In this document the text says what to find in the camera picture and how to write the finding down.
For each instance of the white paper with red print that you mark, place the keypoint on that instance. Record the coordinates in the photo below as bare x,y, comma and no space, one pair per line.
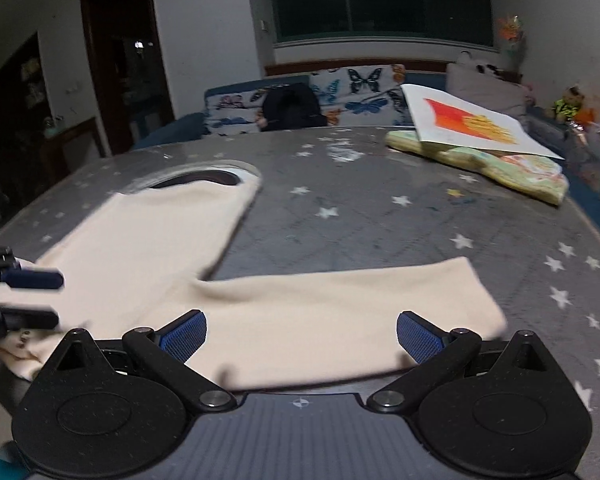
460,120

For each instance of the panda plush toy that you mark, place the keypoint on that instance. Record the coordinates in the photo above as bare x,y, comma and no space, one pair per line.
482,67

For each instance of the green-framed window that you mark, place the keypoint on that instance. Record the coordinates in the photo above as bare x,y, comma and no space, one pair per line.
380,0

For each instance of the cream long-sleeve garment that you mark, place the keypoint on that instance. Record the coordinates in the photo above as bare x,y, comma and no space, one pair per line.
155,245

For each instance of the grey pillow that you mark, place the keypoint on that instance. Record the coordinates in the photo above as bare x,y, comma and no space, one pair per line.
490,92

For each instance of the pale green jar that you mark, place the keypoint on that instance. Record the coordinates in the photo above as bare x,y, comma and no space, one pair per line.
54,124

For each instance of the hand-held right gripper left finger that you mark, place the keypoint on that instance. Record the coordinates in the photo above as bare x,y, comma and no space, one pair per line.
182,335

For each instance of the butterfly-print sofa cover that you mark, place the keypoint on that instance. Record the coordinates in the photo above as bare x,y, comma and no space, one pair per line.
360,85

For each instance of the brown door frame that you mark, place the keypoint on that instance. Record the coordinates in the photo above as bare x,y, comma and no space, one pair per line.
87,60

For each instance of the small plush toy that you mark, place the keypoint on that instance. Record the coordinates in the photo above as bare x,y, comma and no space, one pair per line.
567,105

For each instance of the folded colourful patterned garment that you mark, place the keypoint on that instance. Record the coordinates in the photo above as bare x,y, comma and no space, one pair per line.
510,172

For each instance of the dark shelf cabinet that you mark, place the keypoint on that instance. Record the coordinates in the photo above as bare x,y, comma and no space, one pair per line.
15,110

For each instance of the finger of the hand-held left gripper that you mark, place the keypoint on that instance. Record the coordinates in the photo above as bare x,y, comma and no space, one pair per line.
35,279
27,319

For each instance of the colourful paper flower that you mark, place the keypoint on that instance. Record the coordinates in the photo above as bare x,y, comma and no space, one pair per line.
511,35

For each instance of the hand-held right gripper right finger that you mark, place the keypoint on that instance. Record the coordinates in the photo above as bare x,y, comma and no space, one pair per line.
420,336

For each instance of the black backpack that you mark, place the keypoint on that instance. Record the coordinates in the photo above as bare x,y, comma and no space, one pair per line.
295,107

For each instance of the wooden desk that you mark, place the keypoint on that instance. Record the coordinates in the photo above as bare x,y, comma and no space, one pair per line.
75,132

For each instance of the grey star-print tablecloth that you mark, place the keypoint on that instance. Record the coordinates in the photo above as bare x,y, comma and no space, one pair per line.
355,230

